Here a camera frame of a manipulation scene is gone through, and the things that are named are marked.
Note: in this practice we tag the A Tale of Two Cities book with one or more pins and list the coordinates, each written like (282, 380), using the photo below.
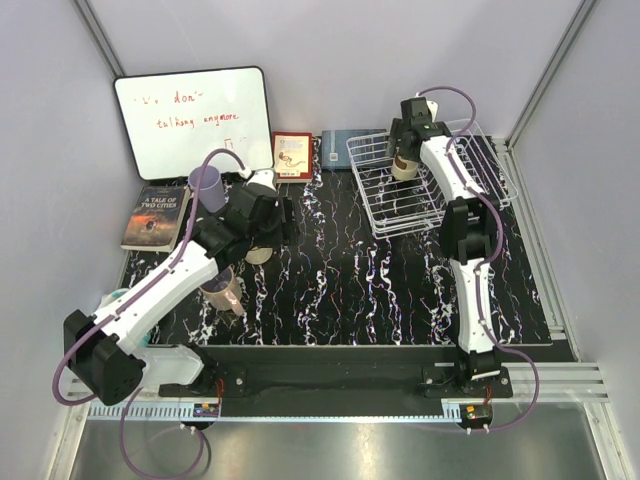
(156, 219)

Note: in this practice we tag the white slotted cable duct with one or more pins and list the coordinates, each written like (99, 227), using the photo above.
(160, 411)

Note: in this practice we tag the cream and brown cup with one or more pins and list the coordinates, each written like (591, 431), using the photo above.
(403, 169)

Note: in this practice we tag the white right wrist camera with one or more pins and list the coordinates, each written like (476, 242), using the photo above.
(432, 106)

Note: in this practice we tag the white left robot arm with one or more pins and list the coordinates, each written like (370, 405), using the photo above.
(104, 350)

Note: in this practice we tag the lavender cup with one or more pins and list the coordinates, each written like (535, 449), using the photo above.
(211, 193)

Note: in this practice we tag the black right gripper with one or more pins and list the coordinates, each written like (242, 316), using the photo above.
(397, 132)

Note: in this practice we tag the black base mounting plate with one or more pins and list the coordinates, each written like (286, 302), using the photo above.
(327, 381)

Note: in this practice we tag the pink cup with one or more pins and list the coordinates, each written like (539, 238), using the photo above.
(224, 292)

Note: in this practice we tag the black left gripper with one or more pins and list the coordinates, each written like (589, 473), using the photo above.
(286, 230)

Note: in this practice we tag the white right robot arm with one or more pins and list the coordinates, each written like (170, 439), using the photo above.
(470, 235)

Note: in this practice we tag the white wire dish rack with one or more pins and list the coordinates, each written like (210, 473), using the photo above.
(396, 207)

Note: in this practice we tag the red and cream book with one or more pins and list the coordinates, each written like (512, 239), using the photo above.
(292, 154)

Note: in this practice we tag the white cat-ear headphones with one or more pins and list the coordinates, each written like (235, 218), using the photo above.
(112, 297)

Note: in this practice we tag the cream ribbed cup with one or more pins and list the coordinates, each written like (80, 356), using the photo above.
(258, 255)

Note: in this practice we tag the dark blue book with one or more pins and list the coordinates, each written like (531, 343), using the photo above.
(334, 153)

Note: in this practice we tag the white dry-erase board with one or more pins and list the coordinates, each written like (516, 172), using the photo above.
(174, 120)

